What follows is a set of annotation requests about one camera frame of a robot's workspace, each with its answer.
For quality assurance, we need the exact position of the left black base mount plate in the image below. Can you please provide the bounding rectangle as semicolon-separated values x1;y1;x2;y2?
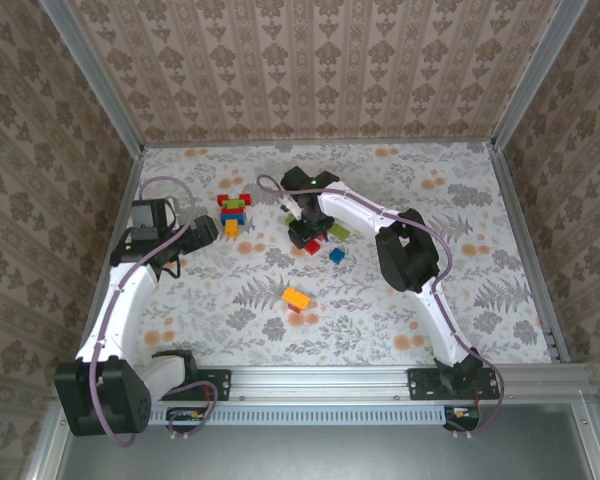
149;368;232;402

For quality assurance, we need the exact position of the multicolour lego brick model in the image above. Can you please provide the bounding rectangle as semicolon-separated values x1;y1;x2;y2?
216;192;256;240

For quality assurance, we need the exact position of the grey metal panel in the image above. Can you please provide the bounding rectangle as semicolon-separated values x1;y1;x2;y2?
27;404;600;480

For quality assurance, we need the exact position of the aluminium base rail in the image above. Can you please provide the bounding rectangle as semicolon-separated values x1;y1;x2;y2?
54;363;589;404

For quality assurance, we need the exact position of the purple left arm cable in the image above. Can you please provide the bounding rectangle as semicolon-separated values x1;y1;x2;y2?
90;175;217;448

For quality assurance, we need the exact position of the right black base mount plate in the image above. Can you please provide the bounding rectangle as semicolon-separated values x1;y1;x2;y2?
407;368;501;401

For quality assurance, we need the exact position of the aluminium table back rail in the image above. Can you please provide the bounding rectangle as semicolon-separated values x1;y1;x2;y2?
140;137;496;150

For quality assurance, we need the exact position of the aluminium frame post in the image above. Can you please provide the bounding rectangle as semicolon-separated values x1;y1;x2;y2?
489;0;589;151
37;0;146;157

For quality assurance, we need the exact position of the black connector board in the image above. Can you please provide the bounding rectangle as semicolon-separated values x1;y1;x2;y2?
443;404;482;433
165;405;207;434

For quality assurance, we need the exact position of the white slotted cable duct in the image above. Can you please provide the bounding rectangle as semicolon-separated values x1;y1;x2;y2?
144;403;449;426

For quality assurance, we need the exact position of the orange yellow lego brick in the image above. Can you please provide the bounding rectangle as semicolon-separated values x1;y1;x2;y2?
281;286;312;310

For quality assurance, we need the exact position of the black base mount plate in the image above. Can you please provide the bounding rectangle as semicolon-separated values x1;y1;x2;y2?
407;368;501;401
149;368;232;402

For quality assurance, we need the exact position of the floral printed table cover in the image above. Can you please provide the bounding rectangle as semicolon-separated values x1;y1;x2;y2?
87;142;556;369

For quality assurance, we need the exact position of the aluminium table side rail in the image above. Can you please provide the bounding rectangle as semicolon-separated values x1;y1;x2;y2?
77;147;146;366
487;142;571;364

